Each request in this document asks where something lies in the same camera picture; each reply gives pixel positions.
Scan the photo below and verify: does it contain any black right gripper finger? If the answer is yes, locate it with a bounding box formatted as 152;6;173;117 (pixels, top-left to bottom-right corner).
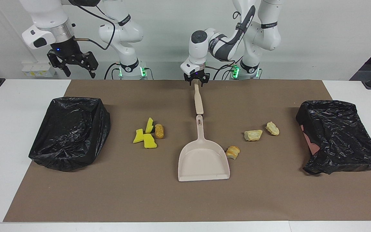
47;51;72;78
82;51;100;79

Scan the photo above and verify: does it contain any beige hand brush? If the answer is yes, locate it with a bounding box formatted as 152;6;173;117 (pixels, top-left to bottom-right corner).
194;82;205;115

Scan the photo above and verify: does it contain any brown peanut shaped bread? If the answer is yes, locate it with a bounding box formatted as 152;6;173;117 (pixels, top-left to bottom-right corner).
154;124;165;140

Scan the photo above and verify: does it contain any large yellow sponge piece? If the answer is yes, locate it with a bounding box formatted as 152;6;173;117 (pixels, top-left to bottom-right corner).
143;133;158;149

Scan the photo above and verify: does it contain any orange striped croissant toy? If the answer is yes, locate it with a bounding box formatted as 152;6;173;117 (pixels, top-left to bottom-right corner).
225;146;241;160

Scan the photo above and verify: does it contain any notched yellow sponge piece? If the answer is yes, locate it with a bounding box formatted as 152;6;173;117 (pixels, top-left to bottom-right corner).
133;128;144;144

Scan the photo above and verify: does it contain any beige plastic dustpan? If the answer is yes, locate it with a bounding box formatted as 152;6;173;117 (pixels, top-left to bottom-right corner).
178;115;231;182

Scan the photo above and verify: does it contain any pale ridged bread piece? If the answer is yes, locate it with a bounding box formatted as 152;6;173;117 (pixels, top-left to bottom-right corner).
265;121;280;136

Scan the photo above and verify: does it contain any black bagged bin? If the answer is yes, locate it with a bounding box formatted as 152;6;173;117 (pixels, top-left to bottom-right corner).
28;96;111;172

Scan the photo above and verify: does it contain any black bagged bin showing pink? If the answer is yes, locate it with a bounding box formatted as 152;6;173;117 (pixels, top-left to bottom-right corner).
295;100;371;176

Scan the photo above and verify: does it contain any brown table mat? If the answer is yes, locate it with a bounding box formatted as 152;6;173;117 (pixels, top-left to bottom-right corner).
3;80;371;223

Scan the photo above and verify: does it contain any thin black base cable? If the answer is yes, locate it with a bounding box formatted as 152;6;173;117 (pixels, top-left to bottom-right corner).
104;62;121;80

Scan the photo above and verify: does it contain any white wall box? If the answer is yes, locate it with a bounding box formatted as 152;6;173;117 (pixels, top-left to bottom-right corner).
21;62;57;78

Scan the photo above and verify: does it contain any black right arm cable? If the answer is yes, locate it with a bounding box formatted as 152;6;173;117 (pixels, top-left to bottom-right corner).
68;0;119;51

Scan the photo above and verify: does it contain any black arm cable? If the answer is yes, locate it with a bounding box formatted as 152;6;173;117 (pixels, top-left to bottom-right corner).
205;5;257;81
68;0;119;51

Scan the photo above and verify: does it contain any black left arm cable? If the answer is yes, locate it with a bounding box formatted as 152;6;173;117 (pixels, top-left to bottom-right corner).
205;5;257;81

